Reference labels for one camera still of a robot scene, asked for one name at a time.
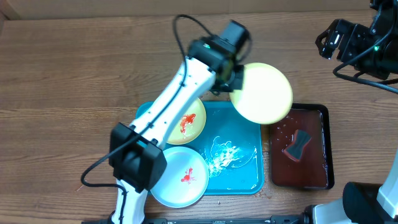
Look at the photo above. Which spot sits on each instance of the yellow-green plate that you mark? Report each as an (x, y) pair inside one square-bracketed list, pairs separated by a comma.
[(190, 125), (266, 96)]

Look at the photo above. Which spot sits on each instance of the teal plastic tray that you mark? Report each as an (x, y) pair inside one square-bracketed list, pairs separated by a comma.
[(232, 147)]

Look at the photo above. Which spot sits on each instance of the red and black sponge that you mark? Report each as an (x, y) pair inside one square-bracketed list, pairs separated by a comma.
[(295, 149)]

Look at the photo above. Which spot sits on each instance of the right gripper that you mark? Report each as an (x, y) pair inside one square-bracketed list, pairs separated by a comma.
[(350, 33)]

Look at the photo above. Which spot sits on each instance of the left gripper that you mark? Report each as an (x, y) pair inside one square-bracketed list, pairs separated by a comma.
[(237, 82)]

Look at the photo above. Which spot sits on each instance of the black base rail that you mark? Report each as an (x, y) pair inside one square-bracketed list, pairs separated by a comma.
[(275, 219)]

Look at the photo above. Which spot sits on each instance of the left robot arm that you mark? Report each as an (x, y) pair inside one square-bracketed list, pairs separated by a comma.
[(135, 151)]

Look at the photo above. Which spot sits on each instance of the light blue plate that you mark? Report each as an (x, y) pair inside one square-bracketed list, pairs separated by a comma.
[(184, 180)]

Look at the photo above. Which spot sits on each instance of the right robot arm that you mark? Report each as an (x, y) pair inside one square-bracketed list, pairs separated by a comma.
[(365, 203)]

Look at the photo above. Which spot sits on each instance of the black tray with dark water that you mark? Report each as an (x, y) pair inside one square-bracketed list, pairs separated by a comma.
[(315, 169)]

